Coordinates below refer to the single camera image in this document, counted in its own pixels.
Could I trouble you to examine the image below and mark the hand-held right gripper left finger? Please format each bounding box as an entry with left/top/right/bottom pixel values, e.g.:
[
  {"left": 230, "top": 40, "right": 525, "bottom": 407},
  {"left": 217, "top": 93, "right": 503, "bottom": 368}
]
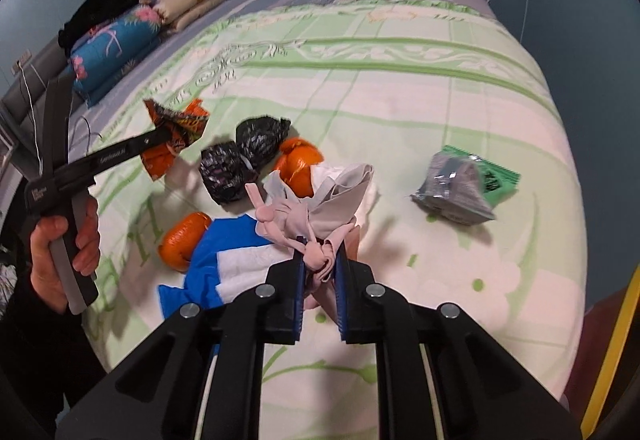
[{"left": 55, "top": 253, "right": 307, "bottom": 440}]

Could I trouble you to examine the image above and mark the white cable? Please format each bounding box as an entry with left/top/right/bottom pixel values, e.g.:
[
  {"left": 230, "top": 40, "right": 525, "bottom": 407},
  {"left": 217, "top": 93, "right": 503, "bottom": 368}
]
[{"left": 20, "top": 60, "right": 45, "bottom": 161}]

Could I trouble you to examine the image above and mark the green floral quilt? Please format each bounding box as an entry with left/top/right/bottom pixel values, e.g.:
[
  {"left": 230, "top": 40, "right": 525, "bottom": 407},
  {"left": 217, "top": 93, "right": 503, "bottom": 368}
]
[{"left": 82, "top": 0, "right": 588, "bottom": 440}]

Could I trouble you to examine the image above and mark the crumpled black plastic bag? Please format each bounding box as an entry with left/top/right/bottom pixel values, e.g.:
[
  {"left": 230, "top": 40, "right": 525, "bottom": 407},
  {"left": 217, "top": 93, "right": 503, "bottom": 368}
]
[
  {"left": 200, "top": 140, "right": 261, "bottom": 206},
  {"left": 235, "top": 116, "right": 292, "bottom": 171}
]

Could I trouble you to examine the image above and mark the yellow-rimmed trash bin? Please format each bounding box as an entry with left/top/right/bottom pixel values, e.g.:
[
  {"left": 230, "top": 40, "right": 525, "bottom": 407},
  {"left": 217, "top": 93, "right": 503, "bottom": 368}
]
[{"left": 562, "top": 265, "right": 640, "bottom": 440}]

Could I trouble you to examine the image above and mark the black cable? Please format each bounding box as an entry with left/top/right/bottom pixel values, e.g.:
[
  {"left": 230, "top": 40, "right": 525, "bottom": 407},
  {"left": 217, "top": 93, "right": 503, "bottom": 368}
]
[{"left": 75, "top": 117, "right": 103, "bottom": 156}]

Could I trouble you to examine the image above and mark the blue floral pillow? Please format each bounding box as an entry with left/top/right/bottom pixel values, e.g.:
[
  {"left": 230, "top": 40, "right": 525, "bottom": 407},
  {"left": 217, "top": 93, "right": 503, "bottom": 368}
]
[{"left": 70, "top": 3, "right": 163, "bottom": 108}]

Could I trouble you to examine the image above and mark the person's left hand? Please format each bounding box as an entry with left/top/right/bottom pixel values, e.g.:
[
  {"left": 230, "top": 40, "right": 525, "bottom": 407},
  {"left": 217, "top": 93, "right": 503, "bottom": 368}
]
[{"left": 30, "top": 197, "right": 101, "bottom": 312}]

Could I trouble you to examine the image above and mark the black clothing pile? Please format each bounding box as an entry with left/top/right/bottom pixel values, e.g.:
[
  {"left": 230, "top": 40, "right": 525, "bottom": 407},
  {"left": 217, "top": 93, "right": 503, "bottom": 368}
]
[{"left": 56, "top": 0, "right": 138, "bottom": 56}]

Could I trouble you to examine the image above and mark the pink cloth bundle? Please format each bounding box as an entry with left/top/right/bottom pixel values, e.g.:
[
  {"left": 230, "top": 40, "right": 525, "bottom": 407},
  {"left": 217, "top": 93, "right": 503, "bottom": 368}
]
[{"left": 245, "top": 163, "right": 376, "bottom": 311}]

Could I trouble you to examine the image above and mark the blue and white cloth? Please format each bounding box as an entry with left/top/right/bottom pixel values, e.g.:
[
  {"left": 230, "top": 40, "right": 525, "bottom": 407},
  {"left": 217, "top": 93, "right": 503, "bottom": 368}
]
[{"left": 157, "top": 215, "right": 301, "bottom": 321}]

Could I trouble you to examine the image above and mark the white paper scrap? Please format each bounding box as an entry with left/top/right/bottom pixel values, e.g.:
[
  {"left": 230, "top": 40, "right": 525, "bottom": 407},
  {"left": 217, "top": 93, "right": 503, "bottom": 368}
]
[{"left": 310, "top": 164, "right": 378, "bottom": 221}]

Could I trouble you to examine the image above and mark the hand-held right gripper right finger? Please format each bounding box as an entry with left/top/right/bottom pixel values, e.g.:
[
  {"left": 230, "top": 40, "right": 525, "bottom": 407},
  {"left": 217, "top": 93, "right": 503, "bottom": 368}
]
[{"left": 334, "top": 247, "right": 586, "bottom": 440}]

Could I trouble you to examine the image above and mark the person's left forearm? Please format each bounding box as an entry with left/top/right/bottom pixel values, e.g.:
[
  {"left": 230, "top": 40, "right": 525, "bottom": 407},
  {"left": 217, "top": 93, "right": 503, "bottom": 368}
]
[{"left": 0, "top": 240, "right": 108, "bottom": 440}]

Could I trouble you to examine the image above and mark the green silver snack wrapper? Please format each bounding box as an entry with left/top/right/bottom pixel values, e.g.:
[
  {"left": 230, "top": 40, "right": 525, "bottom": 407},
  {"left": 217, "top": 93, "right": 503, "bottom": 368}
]
[{"left": 410, "top": 145, "right": 522, "bottom": 226}]

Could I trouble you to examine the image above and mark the orange snack wrapper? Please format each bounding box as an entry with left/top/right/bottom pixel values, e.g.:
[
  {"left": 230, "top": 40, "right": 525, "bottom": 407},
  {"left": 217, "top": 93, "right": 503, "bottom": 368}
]
[{"left": 142, "top": 98, "right": 211, "bottom": 181}]

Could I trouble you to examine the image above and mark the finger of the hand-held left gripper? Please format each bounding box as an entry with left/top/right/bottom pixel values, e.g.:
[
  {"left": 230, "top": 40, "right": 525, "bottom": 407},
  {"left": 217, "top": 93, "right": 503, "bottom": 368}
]
[{"left": 92, "top": 127, "right": 174, "bottom": 186}]

